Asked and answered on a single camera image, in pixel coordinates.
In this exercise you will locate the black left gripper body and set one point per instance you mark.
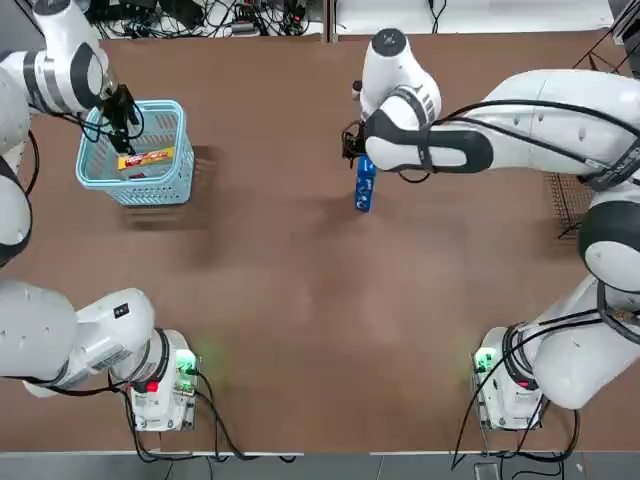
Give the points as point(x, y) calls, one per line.
point(120, 110)

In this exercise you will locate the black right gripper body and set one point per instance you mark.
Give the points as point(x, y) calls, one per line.
point(356, 142)

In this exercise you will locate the long yellow cracker box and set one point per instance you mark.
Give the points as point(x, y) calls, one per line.
point(150, 157)

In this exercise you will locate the slim blue Oreo packet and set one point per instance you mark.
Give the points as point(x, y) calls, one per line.
point(364, 190)

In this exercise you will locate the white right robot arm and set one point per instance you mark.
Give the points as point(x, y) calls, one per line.
point(550, 110)

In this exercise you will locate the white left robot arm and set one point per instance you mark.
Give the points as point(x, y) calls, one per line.
point(30, 330)

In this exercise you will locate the light blue plastic basket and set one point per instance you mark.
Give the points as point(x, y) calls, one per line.
point(160, 192)

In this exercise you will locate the white workbench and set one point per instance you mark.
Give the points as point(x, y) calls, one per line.
point(475, 17)

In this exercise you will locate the aluminium frame post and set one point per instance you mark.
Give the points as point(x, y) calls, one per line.
point(331, 20)

